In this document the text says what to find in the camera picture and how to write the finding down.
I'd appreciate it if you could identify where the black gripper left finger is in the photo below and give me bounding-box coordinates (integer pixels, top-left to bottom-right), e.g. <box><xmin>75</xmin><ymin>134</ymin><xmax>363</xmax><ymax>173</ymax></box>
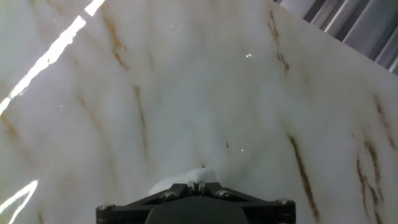
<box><xmin>95</xmin><ymin>182</ymin><xmax>197</xmax><ymax>224</ymax></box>

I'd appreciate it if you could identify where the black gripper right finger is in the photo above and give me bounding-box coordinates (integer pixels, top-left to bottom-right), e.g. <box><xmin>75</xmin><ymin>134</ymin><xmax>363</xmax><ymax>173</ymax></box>
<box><xmin>196</xmin><ymin>182</ymin><xmax>296</xmax><ymax>224</ymax></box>

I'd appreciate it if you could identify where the white cloth wipe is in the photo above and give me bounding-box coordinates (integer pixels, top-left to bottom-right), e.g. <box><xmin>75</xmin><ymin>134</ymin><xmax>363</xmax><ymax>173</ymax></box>
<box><xmin>148</xmin><ymin>167</ymin><xmax>217</xmax><ymax>196</ymax></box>

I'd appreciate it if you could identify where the marble pattern board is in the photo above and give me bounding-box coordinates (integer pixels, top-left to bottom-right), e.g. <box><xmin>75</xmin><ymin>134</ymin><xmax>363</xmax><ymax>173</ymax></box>
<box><xmin>0</xmin><ymin>0</ymin><xmax>398</xmax><ymax>224</ymax></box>

